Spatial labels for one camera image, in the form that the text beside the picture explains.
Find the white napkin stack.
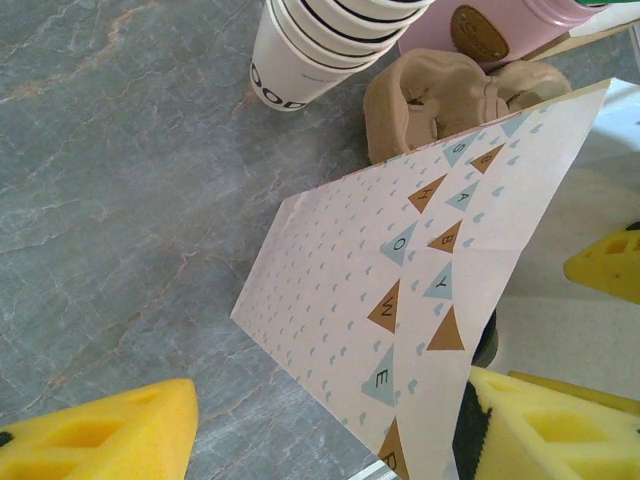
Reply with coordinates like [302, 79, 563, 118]
[569, 4, 640, 39]

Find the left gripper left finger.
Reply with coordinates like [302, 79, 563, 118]
[0, 378, 200, 480]

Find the white printed paper bag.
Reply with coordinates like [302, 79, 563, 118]
[230, 77, 640, 480]

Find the pink holder cup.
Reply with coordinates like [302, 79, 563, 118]
[397, 0, 615, 62]

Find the brown pulp cup carrier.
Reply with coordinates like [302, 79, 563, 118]
[363, 48, 575, 167]

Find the stack of paper cups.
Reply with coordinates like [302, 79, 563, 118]
[248, 0, 437, 115]

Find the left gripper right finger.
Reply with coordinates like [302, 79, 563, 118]
[452, 366, 640, 480]

